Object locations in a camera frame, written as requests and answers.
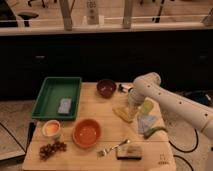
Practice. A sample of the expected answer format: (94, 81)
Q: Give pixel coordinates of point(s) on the blue grey sponge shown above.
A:
(64, 106)

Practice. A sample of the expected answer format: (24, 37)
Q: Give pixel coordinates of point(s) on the black handled utensil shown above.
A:
(124, 88)

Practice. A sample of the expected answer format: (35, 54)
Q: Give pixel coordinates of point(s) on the lime green cup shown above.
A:
(146, 107)

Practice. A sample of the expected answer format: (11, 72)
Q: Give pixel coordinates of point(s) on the yellow banana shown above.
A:
(120, 112)

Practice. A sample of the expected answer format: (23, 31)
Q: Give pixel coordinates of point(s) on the green cucumber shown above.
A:
(153, 130)

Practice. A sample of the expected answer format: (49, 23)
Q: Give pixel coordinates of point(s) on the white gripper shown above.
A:
(134, 100)

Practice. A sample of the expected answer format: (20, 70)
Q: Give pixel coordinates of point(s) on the silver fork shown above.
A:
(105, 151)

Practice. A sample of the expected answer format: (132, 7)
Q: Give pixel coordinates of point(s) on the orange red bowl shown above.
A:
(86, 133)

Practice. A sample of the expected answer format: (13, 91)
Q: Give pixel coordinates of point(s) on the white cup orange inside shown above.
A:
(51, 129)

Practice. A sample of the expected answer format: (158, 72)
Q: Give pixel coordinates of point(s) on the green plastic tray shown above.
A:
(53, 91)

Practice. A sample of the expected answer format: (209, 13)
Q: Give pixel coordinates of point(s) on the dark maroon bowl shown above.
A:
(106, 87)

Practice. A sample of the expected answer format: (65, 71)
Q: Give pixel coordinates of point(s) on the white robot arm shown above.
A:
(198, 115)

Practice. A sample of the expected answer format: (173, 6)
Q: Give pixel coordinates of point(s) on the brown scrub sponge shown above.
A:
(129, 152)

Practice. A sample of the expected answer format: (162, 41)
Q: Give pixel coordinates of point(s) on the bunch of purple grapes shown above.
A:
(49, 150)

